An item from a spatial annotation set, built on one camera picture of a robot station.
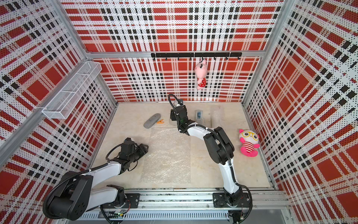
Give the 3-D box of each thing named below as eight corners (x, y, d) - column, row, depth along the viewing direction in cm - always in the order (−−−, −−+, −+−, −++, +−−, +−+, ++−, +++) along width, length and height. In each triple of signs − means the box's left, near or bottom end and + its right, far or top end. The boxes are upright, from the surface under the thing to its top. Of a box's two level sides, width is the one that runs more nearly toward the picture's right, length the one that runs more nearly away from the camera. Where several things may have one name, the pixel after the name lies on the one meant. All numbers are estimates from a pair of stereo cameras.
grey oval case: (143, 126, 108) (142, 124, 106) (157, 114, 116) (156, 111, 114) (147, 129, 106) (146, 127, 104) (162, 116, 114) (161, 114, 112)
